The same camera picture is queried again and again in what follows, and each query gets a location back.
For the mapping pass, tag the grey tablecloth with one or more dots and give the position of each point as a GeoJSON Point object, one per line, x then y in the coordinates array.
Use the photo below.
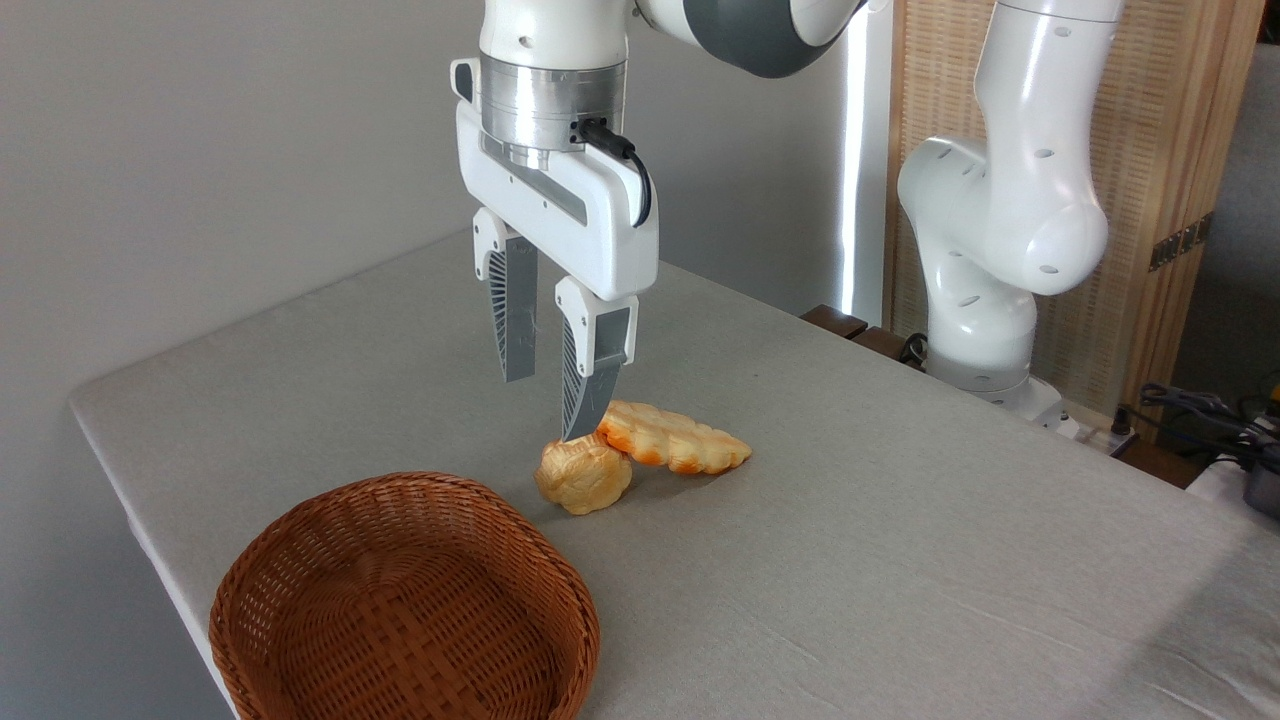
{"type": "Point", "coordinates": [850, 560]}

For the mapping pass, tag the brown woven wicker basket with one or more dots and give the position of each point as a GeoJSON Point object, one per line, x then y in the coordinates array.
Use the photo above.
{"type": "Point", "coordinates": [400, 610]}

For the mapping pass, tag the wooden bamboo folding screen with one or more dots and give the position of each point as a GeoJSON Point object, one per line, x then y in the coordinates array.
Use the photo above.
{"type": "Point", "coordinates": [1170, 120]}

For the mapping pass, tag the long braided bread loaf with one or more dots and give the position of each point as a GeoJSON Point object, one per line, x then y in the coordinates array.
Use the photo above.
{"type": "Point", "coordinates": [680, 440]}

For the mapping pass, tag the grey round container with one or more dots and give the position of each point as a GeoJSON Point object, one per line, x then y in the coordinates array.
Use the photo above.
{"type": "Point", "coordinates": [1264, 492]}

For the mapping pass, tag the dark brown wooden furniture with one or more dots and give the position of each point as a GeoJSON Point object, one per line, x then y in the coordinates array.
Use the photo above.
{"type": "Point", "coordinates": [860, 332]}

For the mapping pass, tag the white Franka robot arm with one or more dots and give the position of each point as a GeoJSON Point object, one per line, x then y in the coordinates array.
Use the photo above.
{"type": "Point", "coordinates": [1030, 200]}

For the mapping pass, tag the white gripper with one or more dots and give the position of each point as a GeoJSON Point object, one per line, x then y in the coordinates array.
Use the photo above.
{"type": "Point", "coordinates": [610, 240]}

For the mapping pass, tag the round golden bread roll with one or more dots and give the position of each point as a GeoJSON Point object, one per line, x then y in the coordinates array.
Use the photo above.
{"type": "Point", "coordinates": [580, 478]}

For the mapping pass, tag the dark metal screen hinge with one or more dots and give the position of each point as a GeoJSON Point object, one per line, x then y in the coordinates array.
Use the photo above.
{"type": "Point", "coordinates": [1180, 242]}

